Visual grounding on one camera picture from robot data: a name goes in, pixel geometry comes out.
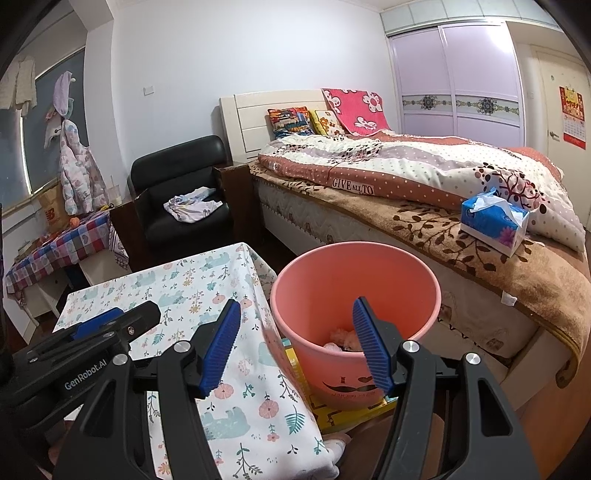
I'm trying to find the white grey hanging cap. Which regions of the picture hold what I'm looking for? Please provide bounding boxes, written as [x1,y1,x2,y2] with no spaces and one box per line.
[43,111,63,149]

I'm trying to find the blue tissue box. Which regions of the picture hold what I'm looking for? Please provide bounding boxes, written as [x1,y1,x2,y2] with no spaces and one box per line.
[459,187,539,257]

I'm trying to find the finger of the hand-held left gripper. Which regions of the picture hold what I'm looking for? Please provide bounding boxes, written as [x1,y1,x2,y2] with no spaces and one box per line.
[104,300,162,345]
[71,307,126,341]

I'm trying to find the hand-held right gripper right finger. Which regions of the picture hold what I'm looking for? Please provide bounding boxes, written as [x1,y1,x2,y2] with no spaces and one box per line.
[352,296,541,480]

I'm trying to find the colourful printed pillow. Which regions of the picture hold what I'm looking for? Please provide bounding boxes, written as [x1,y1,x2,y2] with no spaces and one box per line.
[267,107,315,139]

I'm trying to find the side table with checked cloth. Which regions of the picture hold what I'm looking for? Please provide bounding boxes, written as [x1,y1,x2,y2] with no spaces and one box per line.
[4,210,130,305]

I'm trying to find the red wall calendar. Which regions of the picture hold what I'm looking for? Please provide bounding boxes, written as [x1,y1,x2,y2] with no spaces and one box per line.
[558,85,588,151]

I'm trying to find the white door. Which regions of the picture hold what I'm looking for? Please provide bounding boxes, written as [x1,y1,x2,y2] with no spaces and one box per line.
[529,44,591,160]

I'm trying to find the white desk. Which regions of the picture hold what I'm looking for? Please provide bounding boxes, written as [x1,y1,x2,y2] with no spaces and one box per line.
[18,249,121,324]

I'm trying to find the white printed cloth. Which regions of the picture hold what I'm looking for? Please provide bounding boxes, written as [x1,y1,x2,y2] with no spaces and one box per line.
[164,187,223,223]

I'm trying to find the lilac sliding door wardrobe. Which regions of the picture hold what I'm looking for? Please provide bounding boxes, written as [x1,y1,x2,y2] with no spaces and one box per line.
[379,0,527,148]

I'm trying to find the pink plastic bucket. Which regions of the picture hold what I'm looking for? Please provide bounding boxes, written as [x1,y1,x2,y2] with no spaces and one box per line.
[270,242,441,412]

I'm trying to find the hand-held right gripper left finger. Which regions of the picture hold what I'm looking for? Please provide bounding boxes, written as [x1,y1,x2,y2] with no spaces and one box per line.
[52,298,242,480]

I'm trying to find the yellow flower pillow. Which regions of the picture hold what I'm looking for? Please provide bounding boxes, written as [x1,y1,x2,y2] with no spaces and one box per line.
[308,108,345,137]

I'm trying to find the quilted mattress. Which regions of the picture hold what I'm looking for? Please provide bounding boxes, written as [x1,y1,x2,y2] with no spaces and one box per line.
[253,178,541,358]

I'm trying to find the lilac hat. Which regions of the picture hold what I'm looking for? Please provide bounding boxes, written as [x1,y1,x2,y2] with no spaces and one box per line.
[52,71,75,114]

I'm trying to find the white hanging garment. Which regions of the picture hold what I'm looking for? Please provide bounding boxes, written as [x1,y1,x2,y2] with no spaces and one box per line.
[0,55,38,112]

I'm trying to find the bed with patterned quilt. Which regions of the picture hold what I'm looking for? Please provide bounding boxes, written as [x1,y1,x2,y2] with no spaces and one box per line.
[257,129,586,254]

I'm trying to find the white bed headboard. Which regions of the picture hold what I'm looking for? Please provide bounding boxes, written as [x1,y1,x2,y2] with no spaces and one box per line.
[219,89,333,162]

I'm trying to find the brown leaf pattern blanket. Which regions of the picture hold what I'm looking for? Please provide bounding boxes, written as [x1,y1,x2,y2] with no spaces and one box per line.
[252,166,591,388]

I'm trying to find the window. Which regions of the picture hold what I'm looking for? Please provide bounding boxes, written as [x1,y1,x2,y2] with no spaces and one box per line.
[0,46,88,204]

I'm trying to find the yellow printed flat board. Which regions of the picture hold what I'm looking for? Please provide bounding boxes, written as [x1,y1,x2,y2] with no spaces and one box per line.
[281,339,400,432]

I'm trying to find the brown paper bag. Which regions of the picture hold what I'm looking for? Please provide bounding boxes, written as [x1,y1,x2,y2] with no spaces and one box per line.
[37,182,70,232]

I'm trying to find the child's printed puffer jacket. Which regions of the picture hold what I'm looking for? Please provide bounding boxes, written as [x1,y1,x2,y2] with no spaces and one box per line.
[59,119,109,215]

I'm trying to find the black leather armchair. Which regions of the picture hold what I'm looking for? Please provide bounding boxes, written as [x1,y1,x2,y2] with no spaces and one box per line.
[109,135,259,271]

